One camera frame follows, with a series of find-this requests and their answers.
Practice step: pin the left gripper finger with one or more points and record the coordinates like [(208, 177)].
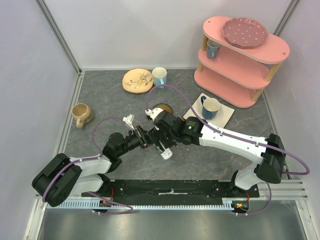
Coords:
[(148, 136), (150, 144)]

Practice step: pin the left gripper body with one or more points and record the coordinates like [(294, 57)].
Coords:
[(141, 136)]

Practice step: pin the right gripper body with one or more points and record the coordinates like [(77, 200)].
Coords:
[(160, 139)]

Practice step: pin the white remote control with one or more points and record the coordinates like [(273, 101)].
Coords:
[(164, 152)]

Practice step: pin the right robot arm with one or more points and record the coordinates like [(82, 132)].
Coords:
[(266, 154)]

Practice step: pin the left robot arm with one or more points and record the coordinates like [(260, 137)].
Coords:
[(67, 176)]

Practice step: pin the brown patterned bowl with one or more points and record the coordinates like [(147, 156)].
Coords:
[(164, 107)]

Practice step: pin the dark blue mug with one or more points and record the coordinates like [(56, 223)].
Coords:
[(210, 107)]

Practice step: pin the yellow floral plate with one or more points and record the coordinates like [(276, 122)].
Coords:
[(137, 81)]

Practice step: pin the light blue mug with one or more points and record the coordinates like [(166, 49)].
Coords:
[(159, 77)]

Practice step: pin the beige ceramic mug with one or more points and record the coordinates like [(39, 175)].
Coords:
[(82, 114)]

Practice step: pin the blue mug on shelf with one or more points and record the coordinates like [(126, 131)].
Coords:
[(212, 48)]

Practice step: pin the pink three-tier shelf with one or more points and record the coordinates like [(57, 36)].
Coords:
[(237, 75)]

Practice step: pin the mauve polka dot plate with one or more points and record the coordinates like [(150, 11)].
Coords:
[(244, 33)]

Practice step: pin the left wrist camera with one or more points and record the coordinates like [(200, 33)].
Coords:
[(129, 121)]

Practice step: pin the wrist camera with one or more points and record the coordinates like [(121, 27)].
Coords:
[(151, 114), (129, 121)]

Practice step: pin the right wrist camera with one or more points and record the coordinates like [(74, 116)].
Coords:
[(151, 114)]

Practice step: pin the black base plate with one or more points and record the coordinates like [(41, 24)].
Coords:
[(180, 192)]

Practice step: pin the slotted cable duct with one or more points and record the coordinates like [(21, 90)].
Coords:
[(96, 204)]

